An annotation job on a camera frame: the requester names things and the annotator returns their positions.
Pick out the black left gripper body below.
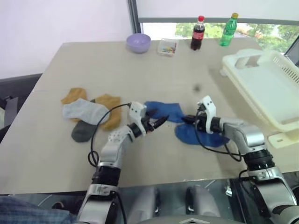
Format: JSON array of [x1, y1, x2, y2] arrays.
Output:
[[141, 116, 157, 134]]

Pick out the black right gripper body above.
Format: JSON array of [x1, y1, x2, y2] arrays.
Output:
[[194, 109, 212, 134]]

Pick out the blue sock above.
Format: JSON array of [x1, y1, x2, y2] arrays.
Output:
[[143, 100, 186, 123], [175, 123, 231, 148]]

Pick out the mustard yellow sock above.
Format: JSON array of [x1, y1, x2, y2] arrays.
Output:
[[94, 93, 122, 131], [61, 87, 88, 123]]

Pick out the dark grey sock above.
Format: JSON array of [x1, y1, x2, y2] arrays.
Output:
[[71, 98, 98, 143]]

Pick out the light grey sock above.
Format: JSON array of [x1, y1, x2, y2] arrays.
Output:
[[62, 98, 111, 125]]

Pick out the cream plastic basket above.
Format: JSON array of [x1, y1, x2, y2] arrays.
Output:
[[221, 49, 299, 133]]

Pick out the clear box of coloured bits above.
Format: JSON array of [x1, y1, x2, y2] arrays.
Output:
[[157, 37, 180, 57]]

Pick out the purple plastic bowl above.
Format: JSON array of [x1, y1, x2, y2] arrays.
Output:
[[126, 33, 151, 54]]

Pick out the cola bottle with red cap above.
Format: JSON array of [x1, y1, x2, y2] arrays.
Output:
[[190, 15, 206, 51]]

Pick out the cream plastic tray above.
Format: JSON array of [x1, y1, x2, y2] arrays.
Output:
[[268, 130, 299, 148]]

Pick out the green bottle with yellow cap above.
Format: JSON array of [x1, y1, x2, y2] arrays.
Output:
[[219, 12, 239, 47]]

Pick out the grey robot torso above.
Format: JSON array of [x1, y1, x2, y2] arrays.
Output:
[[139, 215, 237, 224]]

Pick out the white roller blind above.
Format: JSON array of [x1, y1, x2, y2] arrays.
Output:
[[137, 0, 299, 24]]

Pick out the dark screen edge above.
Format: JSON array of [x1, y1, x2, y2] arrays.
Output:
[[283, 35, 299, 69]]

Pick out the grey chair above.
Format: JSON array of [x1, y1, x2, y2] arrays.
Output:
[[0, 73, 43, 143]]

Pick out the blue plaid cloth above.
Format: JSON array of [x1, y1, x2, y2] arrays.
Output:
[[0, 195, 78, 224]]

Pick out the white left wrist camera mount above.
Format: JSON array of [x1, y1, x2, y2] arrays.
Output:
[[129, 101, 149, 135]]

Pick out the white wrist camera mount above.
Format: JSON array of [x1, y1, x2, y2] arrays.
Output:
[[197, 95, 216, 134], [129, 101, 149, 135]]

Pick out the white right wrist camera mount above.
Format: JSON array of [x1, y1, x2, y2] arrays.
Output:
[[197, 95, 216, 134]]

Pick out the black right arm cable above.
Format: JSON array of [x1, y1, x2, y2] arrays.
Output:
[[194, 109, 242, 162]]

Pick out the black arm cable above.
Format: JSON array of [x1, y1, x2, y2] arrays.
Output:
[[88, 102, 131, 168], [194, 109, 242, 162]]

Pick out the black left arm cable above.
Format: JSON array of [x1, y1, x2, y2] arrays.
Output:
[[88, 102, 131, 168]]

